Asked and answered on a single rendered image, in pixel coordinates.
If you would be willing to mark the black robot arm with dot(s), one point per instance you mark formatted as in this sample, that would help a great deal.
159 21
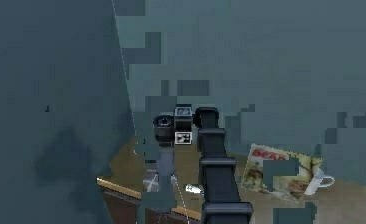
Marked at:
221 180

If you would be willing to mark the clear glass vessel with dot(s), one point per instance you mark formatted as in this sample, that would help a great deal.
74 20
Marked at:
149 181

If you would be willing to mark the white cup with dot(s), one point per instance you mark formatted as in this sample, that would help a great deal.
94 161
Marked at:
319 182

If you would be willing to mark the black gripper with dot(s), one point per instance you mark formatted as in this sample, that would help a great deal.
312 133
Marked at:
163 128

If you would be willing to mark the pale printed magazine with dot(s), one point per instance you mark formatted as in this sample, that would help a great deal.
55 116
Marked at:
254 173

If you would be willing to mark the small white object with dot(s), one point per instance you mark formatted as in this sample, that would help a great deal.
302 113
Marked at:
193 189

